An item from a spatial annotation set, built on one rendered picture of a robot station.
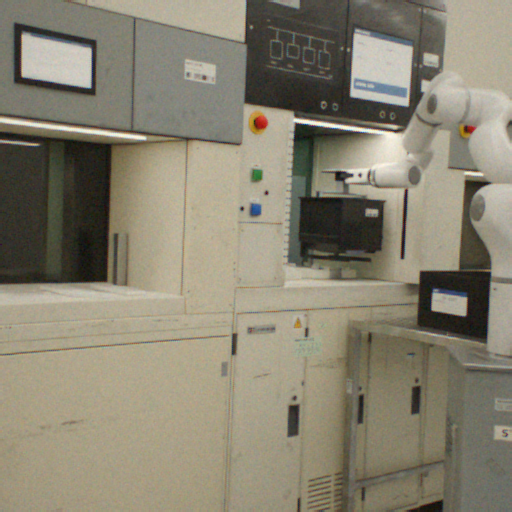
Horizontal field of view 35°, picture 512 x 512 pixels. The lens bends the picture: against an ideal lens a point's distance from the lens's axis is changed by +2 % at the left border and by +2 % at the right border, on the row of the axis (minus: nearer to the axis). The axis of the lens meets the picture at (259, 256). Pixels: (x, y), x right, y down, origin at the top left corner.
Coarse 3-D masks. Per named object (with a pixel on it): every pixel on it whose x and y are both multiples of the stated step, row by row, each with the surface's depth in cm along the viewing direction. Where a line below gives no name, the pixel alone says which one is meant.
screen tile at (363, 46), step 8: (360, 40) 259; (368, 40) 261; (360, 48) 259; (368, 48) 262; (376, 48) 264; (376, 56) 264; (360, 64) 260; (368, 64) 262; (376, 64) 265; (360, 72) 260; (368, 72) 262; (376, 72) 265
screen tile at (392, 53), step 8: (392, 48) 269; (400, 48) 271; (384, 56) 267; (392, 56) 269; (400, 56) 272; (408, 56) 274; (384, 64) 267; (408, 64) 274; (384, 72) 267; (392, 72) 270; (400, 72) 272; (392, 80) 270; (400, 80) 273
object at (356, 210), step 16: (320, 192) 277; (336, 192) 282; (304, 208) 285; (320, 208) 279; (336, 208) 273; (352, 208) 275; (368, 208) 280; (304, 224) 285; (320, 224) 279; (336, 224) 273; (352, 224) 275; (368, 224) 280; (304, 240) 285; (320, 240) 279; (336, 240) 273; (352, 240) 276; (368, 240) 281; (304, 256) 289; (320, 256) 286; (336, 256) 294
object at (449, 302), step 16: (432, 272) 250; (448, 272) 261; (464, 272) 265; (480, 272) 269; (432, 288) 250; (448, 288) 244; (464, 288) 239; (480, 288) 234; (432, 304) 250; (448, 304) 244; (464, 304) 239; (480, 304) 234; (432, 320) 250; (448, 320) 244; (464, 320) 239; (480, 320) 234; (480, 336) 234
